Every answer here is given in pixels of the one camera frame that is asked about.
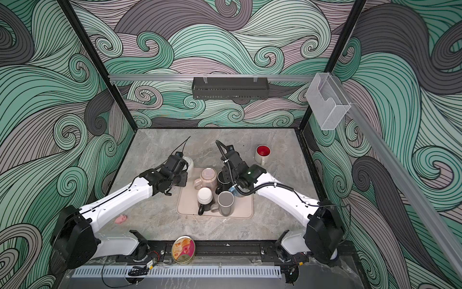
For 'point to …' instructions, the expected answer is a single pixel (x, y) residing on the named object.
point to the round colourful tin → (183, 249)
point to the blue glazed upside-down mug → (235, 192)
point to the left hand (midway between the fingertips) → (182, 173)
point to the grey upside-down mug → (225, 203)
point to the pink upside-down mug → (208, 179)
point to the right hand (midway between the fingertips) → (227, 170)
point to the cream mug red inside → (261, 154)
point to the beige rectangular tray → (187, 202)
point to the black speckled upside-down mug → (221, 185)
